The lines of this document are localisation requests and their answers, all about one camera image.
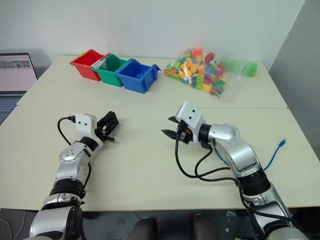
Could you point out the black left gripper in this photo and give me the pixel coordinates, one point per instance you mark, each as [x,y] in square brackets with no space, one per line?
[100,132]

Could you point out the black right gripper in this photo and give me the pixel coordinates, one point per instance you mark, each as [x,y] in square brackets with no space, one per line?
[184,133]

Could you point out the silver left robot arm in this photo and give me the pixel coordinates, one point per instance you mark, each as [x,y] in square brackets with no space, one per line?
[72,155]

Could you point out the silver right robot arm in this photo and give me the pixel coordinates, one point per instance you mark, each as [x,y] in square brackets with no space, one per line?
[240,150]

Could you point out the blue plastic bin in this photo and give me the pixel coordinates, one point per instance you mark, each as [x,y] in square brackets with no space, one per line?
[135,82]

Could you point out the clear bag of toy bricks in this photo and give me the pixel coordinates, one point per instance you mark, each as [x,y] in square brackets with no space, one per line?
[197,72]

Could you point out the green plastic bin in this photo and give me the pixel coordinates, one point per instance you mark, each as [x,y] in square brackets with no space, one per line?
[110,77]

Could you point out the small clear plastic bag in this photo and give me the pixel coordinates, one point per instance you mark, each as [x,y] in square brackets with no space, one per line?
[100,65]

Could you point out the red plastic bin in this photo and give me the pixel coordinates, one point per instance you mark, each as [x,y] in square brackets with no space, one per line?
[85,66]

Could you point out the yellow plastic piece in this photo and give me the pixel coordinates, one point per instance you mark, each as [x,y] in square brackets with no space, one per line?
[83,53]

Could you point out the dark rounded shape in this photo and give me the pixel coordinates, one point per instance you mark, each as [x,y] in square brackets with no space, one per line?
[145,228]
[203,226]

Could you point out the open laptop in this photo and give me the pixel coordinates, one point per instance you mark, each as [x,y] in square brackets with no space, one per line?
[15,72]

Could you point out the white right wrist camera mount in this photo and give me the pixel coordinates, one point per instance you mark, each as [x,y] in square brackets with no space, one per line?
[191,113]

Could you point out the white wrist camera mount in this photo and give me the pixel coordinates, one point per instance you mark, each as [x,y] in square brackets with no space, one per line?
[191,113]
[85,122]

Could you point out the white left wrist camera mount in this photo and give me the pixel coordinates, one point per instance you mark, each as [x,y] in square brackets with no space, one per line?
[85,122]

